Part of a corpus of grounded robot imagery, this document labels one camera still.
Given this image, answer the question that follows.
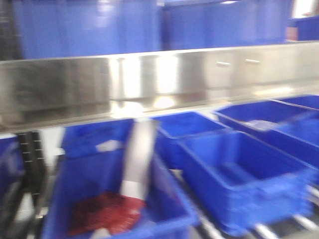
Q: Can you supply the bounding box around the large blue bin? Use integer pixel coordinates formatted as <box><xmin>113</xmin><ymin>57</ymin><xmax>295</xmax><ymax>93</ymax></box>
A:
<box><xmin>12</xmin><ymin>0</ymin><xmax>161</xmax><ymax>59</ymax></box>
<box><xmin>162</xmin><ymin>0</ymin><xmax>293</xmax><ymax>50</ymax></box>

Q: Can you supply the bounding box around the large blue bin right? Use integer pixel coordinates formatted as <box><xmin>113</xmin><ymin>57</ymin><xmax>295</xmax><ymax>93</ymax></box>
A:
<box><xmin>162</xmin><ymin>0</ymin><xmax>293</xmax><ymax>50</ymax></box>

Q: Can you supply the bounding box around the blue bin with red parts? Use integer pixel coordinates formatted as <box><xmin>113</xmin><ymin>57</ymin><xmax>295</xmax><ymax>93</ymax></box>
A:
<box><xmin>41</xmin><ymin>146</ymin><xmax>200</xmax><ymax>239</ymax></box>

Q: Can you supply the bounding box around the large blue bin left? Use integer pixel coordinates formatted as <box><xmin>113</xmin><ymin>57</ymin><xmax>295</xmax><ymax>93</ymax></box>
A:
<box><xmin>12</xmin><ymin>0</ymin><xmax>161</xmax><ymax>59</ymax></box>

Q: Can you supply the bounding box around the blue bin rear centre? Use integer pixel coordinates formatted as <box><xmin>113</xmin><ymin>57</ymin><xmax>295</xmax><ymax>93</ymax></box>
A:
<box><xmin>151</xmin><ymin>112</ymin><xmax>230</xmax><ymax>169</ymax></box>

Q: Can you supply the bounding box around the empty blue bin centre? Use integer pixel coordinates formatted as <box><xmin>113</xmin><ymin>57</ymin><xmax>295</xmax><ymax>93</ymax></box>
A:
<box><xmin>178</xmin><ymin>131</ymin><xmax>318</xmax><ymax>237</ymax></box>

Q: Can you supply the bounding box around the blue bin far right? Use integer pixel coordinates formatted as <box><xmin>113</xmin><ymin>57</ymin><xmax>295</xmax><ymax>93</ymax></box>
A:
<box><xmin>211</xmin><ymin>100</ymin><xmax>319</xmax><ymax>169</ymax></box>

